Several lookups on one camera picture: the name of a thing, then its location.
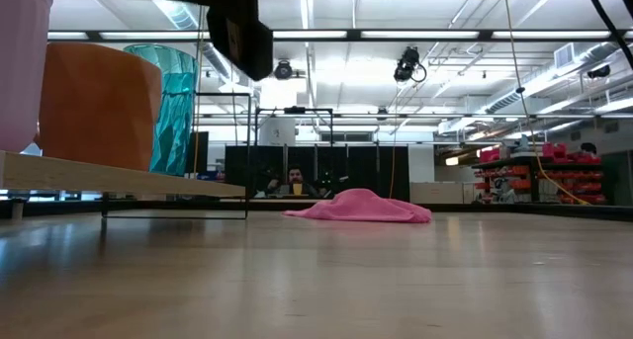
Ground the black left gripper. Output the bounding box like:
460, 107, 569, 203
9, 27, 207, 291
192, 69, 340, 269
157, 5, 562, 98
206, 2, 274, 82

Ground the teal faceted plastic tumbler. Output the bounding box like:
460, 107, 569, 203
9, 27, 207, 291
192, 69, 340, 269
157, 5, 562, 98
123, 43, 200, 177

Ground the orange plastic cup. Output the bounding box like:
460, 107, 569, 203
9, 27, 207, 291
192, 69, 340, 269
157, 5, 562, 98
34, 42, 163, 172

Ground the pale pink mug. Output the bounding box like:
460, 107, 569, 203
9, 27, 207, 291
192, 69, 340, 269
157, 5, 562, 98
0, 0, 54, 154

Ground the round black ceiling device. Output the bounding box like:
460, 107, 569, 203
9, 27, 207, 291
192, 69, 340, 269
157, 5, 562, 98
273, 59, 295, 81

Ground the white square panel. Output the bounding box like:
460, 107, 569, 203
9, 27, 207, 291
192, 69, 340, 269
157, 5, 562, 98
259, 116, 298, 147

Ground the long wooden desk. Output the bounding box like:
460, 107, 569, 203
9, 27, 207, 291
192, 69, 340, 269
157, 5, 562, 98
249, 195, 342, 205

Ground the black partition panel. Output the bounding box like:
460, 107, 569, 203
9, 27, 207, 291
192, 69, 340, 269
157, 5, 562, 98
225, 143, 411, 202

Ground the pink cloth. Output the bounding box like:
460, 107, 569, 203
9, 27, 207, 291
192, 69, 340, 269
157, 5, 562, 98
282, 188, 433, 224

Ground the parts bin rack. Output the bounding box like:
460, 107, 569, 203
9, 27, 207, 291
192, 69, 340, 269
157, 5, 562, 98
472, 143, 607, 206

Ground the black workstation frame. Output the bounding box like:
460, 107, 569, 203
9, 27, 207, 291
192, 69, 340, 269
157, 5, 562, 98
254, 105, 335, 202

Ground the black overhead camera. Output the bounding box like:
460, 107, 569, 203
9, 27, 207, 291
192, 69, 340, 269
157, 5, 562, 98
393, 45, 427, 84

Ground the yellow hanging cable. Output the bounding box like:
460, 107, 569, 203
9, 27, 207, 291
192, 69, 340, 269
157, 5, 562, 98
502, 0, 593, 206
388, 89, 398, 200

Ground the wooden shelf with black frame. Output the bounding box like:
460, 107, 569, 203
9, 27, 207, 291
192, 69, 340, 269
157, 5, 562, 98
0, 91, 253, 220

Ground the black ceiling light rail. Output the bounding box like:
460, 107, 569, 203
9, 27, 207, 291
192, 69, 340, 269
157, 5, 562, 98
46, 28, 633, 42

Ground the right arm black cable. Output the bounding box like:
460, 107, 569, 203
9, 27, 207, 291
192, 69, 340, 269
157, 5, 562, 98
582, 0, 633, 69

